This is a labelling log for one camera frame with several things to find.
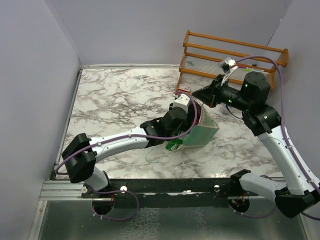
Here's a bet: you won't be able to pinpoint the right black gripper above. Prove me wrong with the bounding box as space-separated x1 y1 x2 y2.
192 74 252 112

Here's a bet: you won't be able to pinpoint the green white paper bag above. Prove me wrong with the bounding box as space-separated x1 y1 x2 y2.
144 98 221 165

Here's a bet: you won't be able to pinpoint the green snack packet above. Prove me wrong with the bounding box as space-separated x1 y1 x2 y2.
165 138 183 152

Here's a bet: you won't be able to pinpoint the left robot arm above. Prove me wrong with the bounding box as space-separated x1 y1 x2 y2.
60 106 198 198

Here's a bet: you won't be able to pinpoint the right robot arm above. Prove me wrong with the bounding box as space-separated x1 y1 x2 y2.
192 71 320 218

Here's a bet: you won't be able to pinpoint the clear plastic cup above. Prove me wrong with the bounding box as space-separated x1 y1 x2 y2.
220 104 230 115

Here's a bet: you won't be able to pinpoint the red white small box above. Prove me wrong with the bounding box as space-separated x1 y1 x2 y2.
178 84 191 92

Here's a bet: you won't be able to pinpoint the wooden shelf rack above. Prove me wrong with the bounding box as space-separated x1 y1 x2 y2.
175 30 289 92

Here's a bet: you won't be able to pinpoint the markers on shelf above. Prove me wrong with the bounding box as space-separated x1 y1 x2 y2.
238 66 265 73

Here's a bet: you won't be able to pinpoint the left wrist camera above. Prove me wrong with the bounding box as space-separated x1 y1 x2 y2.
172 93 191 113

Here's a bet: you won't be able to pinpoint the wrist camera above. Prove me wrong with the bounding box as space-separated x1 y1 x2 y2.
172 93 191 113
218 57 238 86

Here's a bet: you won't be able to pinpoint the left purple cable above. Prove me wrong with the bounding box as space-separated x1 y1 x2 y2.
55 91 200 176

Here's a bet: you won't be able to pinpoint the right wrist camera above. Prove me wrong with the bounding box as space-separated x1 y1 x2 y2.
218 57 238 86

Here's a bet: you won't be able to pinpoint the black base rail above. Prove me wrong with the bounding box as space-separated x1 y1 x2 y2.
81 178 256 209

